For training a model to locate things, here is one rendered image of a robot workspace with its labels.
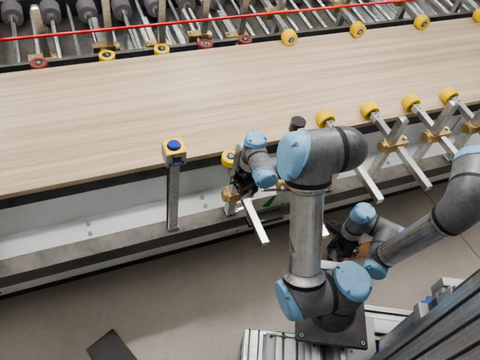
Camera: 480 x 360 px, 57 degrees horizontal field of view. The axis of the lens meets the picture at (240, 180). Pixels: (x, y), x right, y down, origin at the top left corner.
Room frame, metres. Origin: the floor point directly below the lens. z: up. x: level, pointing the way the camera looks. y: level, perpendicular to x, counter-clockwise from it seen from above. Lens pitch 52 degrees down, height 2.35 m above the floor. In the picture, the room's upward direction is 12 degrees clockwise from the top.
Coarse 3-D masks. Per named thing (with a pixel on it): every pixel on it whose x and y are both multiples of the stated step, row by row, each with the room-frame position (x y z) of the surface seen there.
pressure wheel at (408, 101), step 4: (404, 96) 1.84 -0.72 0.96; (408, 96) 1.83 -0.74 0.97; (412, 96) 1.83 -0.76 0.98; (416, 96) 1.85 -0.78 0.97; (404, 100) 1.82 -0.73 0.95; (408, 100) 1.81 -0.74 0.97; (412, 100) 1.81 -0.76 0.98; (416, 100) 1.81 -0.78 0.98; (404, 104) 1.81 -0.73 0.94; (408, 104) 1.79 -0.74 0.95; (412, 104) 1.80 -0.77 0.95; (404, 108) 1.81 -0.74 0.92; (408, 108) 1.79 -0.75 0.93
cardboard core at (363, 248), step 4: (364, 244) 1.51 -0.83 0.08; (368, 244) 1.51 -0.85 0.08; (360, 248) 1.47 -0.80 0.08; (364, 248) 1.48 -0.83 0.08; (368, 248) 1.48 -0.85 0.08; (356, 252) 1.44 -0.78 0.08; (360, 252) 1.45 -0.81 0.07; (364, 252) 1.45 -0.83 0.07; (328, 256) 1.40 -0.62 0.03; (336, 256) 1.38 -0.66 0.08; (356, 256) 1.42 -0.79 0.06; (360, 256) 1.43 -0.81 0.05; (328, 260) 1.38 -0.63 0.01; (332, 260) 1.39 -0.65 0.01; (348, 260) 1.39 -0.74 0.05
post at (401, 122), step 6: (396, 120) 1.49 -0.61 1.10; (402, 120) 1.47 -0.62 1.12; (408, 120) 1.48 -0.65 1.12; (396, 126) 1.48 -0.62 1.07; (402, 126) 1.47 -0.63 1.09; (390, 132) 1.49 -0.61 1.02; (396, 132) 1.46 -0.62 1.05; (402, 132) 1.48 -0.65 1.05; (390, 138) 1.47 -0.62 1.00; (396, 138) 1.47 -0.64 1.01; (390, 144) 1.46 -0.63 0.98; (378, 156) 1.48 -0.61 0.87; (384, 156) 1.47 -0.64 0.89; (372, 162) 1.49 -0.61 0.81; (378, 162) 1.47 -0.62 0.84; (372, 168) 1.48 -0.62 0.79; (378, 168) 1.47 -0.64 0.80; (372, 174) 1.46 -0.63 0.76
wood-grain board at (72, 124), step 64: (128, 64) 1.71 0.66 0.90; (192, 64) 1.82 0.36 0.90; (256, 64) 1.93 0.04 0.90; (320, 64) 2.04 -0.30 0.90; (384, 64) 2.17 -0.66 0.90; (448, 64) 2.30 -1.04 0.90; (0, 128) 1.15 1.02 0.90; (64, 128) 1.22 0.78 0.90; (128, 128) 1.30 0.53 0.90; (192, 128) 1.38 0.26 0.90; (256, 128) 1.46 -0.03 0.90; (0, 192) 0.85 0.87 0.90
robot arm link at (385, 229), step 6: (378, 216) 0.91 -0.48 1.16; (378, 222) 0.89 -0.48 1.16; (384, 222) 0.89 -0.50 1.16; (390, 222) 0.90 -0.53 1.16; (372, 228) 0.87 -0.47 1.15; (378, 228) 0.87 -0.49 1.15; (384, 228) 0.87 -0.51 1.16; (390, 228) 0.87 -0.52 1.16; (396, 228) 0.88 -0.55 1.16; (402, 228) 0.88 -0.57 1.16; (372, 234) 0.86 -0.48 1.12; (378, 234) 0.85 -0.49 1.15; (384, 234) 0.84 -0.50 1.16; (390, 234) 0.85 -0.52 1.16; (372, 240) 0.83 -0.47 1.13; (378, 240) 0.82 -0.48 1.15; (384, 240) 0.82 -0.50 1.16
